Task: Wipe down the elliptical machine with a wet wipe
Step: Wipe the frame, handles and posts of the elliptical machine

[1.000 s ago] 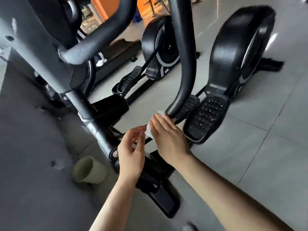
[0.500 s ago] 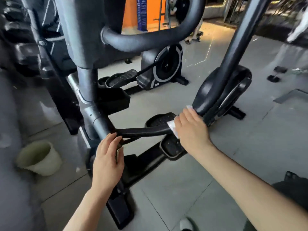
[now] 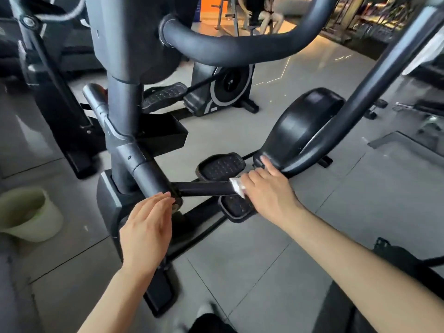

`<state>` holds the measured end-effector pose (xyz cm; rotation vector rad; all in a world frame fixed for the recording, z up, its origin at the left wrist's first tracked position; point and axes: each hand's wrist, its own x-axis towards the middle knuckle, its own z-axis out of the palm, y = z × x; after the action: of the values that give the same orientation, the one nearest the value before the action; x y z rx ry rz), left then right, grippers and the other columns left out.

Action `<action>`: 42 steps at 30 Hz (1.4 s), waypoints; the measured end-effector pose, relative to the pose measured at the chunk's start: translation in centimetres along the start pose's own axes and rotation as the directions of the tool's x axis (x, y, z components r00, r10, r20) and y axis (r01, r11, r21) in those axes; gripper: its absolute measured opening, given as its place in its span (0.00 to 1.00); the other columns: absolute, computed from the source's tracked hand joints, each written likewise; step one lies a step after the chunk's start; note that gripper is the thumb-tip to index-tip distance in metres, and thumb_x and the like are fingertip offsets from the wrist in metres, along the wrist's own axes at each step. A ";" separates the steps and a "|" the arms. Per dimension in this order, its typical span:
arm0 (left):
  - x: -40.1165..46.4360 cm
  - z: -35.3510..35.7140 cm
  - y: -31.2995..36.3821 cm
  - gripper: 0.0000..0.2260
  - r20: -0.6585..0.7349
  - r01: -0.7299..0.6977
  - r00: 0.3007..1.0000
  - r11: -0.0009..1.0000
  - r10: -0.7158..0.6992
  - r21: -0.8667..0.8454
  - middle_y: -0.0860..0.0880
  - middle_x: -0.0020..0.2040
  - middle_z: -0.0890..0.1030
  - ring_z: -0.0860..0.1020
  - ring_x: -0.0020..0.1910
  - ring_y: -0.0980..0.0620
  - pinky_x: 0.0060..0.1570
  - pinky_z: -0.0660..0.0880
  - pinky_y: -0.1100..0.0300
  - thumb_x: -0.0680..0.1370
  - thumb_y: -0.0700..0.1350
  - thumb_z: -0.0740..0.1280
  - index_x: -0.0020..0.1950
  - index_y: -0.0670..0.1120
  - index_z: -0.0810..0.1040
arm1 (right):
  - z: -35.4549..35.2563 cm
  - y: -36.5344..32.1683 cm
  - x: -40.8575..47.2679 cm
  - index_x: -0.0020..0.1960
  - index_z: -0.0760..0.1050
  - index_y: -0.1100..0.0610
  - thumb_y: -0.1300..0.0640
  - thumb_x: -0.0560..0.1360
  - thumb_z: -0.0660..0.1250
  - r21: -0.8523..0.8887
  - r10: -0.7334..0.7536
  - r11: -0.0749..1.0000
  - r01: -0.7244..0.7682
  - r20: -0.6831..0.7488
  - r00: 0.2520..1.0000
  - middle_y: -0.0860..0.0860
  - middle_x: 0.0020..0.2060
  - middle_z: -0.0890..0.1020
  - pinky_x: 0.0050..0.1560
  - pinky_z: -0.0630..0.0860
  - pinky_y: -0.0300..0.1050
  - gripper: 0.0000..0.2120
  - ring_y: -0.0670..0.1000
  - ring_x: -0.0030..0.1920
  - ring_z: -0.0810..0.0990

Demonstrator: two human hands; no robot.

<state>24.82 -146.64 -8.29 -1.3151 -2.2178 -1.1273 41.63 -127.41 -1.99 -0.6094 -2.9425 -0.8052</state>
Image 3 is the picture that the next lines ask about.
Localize person's left hand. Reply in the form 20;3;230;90
118;191;178;276

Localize person's right hand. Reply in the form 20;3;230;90
238;155;305;229

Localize white wet wipe sheet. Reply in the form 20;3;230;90
229;177;248;200

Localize black elliptical machine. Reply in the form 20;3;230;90
82;0;444;318
7;0;261;179

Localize person's left forearm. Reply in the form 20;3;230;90
76;263;159;333

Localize person's right forearm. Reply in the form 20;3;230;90
281;204;444;333

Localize person's white shoe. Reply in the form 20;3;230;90
196;303;226;320

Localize person's black trousers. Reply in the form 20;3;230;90
187;313;238;333

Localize white trash bin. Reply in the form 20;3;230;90
0;187;65;243

